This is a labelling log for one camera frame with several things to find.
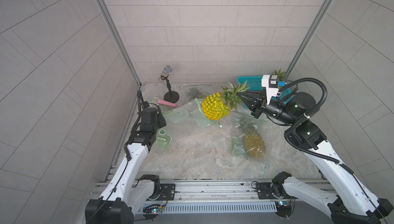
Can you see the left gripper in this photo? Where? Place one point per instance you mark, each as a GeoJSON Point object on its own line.
{"type": "Point", "coordinates": [158, 117]}

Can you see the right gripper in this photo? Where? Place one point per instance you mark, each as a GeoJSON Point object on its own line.
{"type": "Point", "coordinates": [258, 105]}

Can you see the zip-top bag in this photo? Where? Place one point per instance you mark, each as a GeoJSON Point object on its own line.
{"type": "Point", "coordinates": [186, 120]}
{"type": "Point", "coordinates": [207, 89]}
{"type": "Point", "coordinates": [236, 140]}
{"type": "Point", "coordinates": [163, 140]}

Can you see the yellow pineapple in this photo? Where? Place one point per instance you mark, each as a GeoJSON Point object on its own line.
{"type": "Point", "coordinates": [220, 104]}

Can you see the orange pineapple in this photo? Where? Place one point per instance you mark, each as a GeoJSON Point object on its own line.
{"type": "Point", "coordinates": [281, 74]}

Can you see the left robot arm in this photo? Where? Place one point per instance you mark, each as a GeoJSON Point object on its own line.
{"type": "Point", "coordinates": [121, 200]}

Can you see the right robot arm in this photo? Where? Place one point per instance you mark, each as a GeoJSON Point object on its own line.
{"type": "Point", "coordinates": [352, 202]}

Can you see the right green pineapple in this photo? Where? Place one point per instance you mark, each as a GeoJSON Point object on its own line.
{"type": "Point", "coordinates": [253, 142]}

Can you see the green pineapple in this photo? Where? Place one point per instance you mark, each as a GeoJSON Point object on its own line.
{"type": "Point", "coordinates": [253, 142]}
{"type": "Point", "coordinates": [195, 92]}

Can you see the back green pineapple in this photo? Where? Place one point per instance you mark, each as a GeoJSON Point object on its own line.
{"type": "Point", "coordinates": [195, 92]}

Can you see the teal plastic basket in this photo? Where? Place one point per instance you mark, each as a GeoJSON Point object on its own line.
{"type": "Point", "coordinates": [254, 82]}

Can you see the pink toy microphone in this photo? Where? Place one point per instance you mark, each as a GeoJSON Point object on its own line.
{"type": "Point", "coordinates": [158, 101]}

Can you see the black microphone stand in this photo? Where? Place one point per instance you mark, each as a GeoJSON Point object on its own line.
{"type": "Point", "coordinates": [171, 96]}

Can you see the left circuit board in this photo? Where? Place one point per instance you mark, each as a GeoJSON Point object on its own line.
{"type": "Point", "coordinates": [153, 210]}

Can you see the circuit board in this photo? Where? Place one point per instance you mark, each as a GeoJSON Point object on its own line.
{"type": "Point", "coordinates": [153, 210]}
{"type": "Point", "coordinates": [284, 209]}

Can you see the right circuit board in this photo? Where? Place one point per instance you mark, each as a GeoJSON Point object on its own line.
{"type": "Point", "coordinates": [284, 209]}

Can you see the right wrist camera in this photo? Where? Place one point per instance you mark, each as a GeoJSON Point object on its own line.
{"type": "Point", "coordinates": [271, 83]}

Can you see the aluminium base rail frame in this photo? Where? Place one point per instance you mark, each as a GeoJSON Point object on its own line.
{"type": "Point", "coordinates": [215, 196]}

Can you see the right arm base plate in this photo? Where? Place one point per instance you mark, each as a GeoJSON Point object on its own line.
{"type": "Point", "coordinates": [271, 191]}

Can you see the right aluminium corner post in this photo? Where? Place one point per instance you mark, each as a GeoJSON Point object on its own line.
{"type": "Point", "coordinates": [309, 35]}

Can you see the aluminium corner post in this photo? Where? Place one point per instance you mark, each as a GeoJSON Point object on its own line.
{"type": "Point", "coordinates": [117, 39]}
{"type": "Point", "coordinates": [309, 35]}

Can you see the left aluminium corner post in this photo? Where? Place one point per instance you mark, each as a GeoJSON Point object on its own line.
{"type": "Point", "coordinates": [117, 39]}

